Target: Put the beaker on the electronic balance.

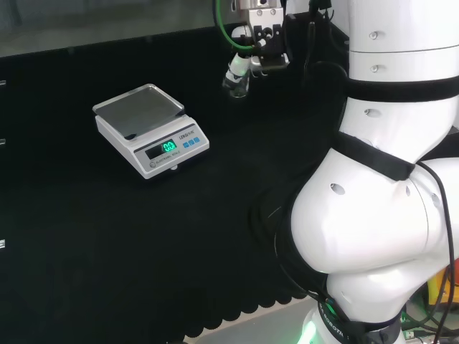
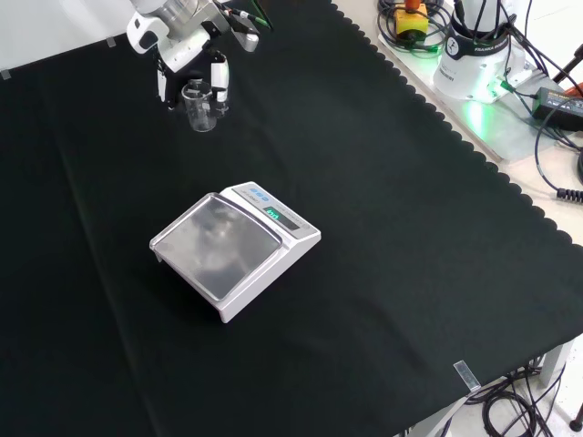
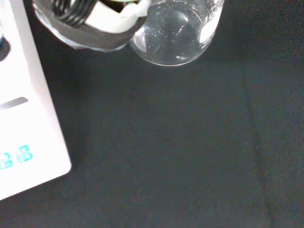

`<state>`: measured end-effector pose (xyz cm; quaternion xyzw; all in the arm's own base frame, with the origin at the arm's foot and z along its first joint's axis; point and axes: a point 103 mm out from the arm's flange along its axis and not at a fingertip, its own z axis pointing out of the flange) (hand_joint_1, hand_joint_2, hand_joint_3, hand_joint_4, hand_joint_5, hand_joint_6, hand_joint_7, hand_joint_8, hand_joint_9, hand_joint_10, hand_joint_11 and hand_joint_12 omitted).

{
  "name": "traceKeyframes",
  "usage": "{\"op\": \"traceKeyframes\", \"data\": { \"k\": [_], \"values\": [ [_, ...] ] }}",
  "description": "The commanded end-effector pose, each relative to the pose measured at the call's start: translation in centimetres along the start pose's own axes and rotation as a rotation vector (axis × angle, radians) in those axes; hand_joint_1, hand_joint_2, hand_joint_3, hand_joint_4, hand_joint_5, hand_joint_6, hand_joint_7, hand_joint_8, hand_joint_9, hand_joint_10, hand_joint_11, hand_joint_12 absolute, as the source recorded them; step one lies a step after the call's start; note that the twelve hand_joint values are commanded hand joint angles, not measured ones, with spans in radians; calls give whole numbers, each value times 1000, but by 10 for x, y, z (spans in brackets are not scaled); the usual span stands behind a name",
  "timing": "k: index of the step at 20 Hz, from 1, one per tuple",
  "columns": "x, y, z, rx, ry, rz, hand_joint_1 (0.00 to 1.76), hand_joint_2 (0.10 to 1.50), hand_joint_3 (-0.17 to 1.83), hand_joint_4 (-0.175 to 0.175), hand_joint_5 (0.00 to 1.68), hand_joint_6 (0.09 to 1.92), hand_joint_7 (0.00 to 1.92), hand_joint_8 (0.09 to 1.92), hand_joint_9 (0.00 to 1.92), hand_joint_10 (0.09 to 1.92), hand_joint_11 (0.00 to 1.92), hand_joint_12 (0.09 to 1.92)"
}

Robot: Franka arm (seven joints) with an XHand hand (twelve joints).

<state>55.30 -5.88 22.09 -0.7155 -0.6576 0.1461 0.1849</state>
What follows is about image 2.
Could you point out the yellow stop button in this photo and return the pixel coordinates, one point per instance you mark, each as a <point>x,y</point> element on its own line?
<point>410,23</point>

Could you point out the clear glass beaker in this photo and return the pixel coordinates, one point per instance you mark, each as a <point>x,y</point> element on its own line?
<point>199,107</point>

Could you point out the black cloth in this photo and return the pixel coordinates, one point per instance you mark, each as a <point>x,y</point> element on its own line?
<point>255,236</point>

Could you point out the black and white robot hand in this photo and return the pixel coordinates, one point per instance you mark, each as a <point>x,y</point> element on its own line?
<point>182,50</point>

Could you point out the white electronic balance steel pan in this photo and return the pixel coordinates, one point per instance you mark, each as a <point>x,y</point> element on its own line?
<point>237,248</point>

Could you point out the clear tape strip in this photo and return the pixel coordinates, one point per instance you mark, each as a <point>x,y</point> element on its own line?
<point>467,376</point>

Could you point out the pale base board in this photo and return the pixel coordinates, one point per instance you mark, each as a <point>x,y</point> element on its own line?
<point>492,104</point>

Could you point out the black power adapter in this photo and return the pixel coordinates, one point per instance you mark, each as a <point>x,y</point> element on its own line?
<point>558,105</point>

